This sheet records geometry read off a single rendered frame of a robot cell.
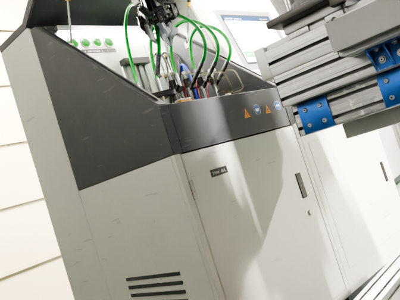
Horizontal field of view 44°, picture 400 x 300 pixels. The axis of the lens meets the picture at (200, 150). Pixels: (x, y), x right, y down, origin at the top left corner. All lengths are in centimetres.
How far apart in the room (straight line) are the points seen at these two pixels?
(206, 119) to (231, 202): 29
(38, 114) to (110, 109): 48
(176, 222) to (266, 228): 35
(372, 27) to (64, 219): 144
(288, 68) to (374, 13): 31
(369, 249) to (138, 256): 105
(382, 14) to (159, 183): 83
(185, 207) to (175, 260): 20
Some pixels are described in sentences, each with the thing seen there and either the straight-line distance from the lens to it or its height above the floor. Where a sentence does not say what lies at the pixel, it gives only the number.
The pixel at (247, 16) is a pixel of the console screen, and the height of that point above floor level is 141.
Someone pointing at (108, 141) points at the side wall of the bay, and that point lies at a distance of 174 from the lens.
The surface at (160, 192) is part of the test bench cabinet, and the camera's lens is 158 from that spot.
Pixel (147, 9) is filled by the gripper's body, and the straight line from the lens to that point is 168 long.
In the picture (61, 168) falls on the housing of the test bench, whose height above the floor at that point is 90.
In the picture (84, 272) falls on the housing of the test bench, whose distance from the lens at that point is 209.
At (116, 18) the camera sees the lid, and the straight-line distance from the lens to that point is 228.
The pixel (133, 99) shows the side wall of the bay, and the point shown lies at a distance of 160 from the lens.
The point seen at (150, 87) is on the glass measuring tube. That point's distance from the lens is 225.
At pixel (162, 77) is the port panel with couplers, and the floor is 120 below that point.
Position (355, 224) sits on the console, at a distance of 224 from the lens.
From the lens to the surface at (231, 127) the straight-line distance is 171.
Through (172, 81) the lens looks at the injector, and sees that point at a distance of 195.
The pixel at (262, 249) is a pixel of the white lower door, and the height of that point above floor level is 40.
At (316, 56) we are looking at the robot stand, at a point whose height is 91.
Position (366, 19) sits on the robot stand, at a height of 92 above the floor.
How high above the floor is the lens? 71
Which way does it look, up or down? 3 degrees up
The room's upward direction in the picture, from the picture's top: 18 degrees counter-clockwise
